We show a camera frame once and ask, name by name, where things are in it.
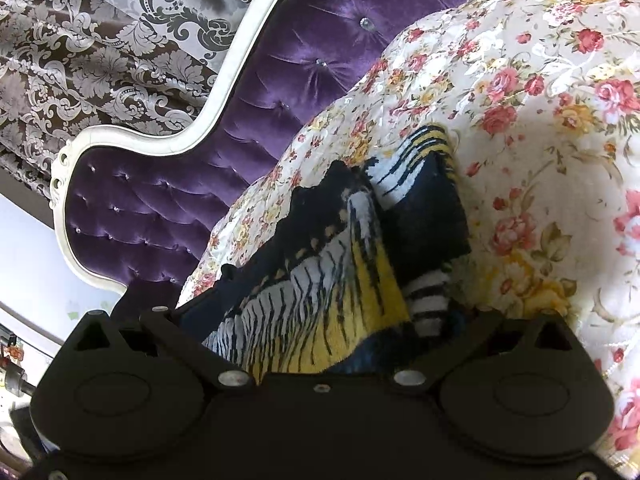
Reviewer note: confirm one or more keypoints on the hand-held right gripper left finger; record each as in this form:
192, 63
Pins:
190, 341

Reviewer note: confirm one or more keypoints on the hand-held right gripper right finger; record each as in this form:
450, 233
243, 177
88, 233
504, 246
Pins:
465, 331

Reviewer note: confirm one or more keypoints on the black yellow zigzag knit sweater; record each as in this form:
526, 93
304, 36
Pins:
310, 285

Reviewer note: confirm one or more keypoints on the dark metal object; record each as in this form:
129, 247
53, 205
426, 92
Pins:
12, 376

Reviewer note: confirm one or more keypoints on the floral bedspread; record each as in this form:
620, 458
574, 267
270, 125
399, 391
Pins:
550, 160

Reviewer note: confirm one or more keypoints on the brown silver damask curtain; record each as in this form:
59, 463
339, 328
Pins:
75, 85

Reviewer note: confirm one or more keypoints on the grey sheer damask curtain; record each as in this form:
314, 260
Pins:
165, 0

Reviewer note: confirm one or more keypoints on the purple tufted headboard white frame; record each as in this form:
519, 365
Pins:
300, 90

